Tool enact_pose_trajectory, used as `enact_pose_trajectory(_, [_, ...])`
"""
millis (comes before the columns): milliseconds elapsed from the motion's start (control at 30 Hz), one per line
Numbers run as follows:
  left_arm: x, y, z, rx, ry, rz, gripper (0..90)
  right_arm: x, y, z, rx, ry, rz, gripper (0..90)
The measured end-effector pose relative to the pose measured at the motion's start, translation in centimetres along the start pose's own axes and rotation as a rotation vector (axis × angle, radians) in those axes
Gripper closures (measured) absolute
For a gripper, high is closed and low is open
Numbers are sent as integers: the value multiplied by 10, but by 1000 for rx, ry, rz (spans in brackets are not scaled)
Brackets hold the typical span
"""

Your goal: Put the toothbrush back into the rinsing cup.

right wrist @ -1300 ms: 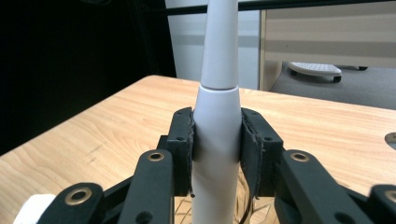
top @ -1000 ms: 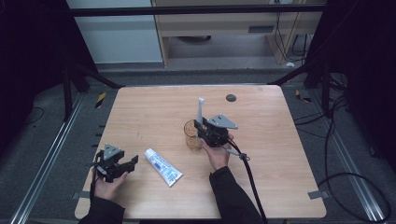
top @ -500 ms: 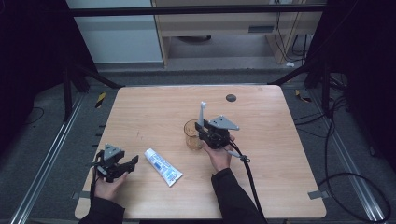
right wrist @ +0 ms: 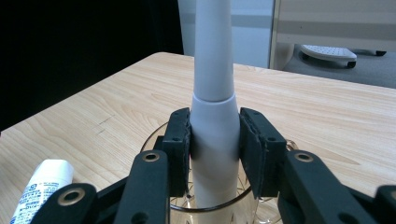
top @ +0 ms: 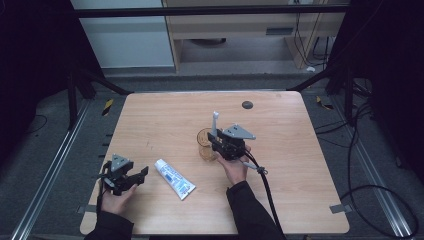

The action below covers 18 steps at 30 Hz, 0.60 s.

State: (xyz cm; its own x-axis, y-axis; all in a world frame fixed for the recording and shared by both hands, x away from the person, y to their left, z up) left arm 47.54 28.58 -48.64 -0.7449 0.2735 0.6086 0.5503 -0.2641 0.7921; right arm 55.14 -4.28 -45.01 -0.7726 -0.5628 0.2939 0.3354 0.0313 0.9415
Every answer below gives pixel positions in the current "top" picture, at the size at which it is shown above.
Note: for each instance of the white toothpaste tube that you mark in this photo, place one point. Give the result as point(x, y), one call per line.
point(174, 179)

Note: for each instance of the person's left hand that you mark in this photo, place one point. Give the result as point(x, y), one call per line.
point(118, 201)

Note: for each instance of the person's right hand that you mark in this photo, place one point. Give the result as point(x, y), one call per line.
point(235, 170)

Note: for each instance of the black frame strut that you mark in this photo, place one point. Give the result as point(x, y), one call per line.
point(320, 78)
point(100, 80)

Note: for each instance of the aluminium floor rail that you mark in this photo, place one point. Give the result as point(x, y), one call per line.
point(46, 176)
point(376, 180)

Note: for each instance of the dark round table grommet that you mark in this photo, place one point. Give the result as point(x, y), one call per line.
point(247, 105)

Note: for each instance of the light wooden desk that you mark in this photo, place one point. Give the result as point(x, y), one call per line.
point(233, 26)

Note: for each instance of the grey tape piece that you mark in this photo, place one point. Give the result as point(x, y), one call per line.
point(85, 209)
point(340, 208)

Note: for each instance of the dark curtain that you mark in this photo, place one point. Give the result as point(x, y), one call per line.
point(393, 66)
point(36, 66)

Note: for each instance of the white toothbrush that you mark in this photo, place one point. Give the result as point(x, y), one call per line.
point(214, 123)

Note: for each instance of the white cabinet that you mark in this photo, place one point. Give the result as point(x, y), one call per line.
point(126, 43)

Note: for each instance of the yellow black striped tape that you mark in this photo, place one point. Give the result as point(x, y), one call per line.
point(107, 107)
point(323, 103)

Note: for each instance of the black horizontal frame bar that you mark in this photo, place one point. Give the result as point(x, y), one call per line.
point(200, 11)

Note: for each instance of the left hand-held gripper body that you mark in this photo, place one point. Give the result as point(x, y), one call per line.
point(118, 176)

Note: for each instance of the small white floor object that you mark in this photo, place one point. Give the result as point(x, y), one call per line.
point(310, 69)

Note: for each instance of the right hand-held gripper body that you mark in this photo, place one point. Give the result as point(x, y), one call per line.
point(233, 143)

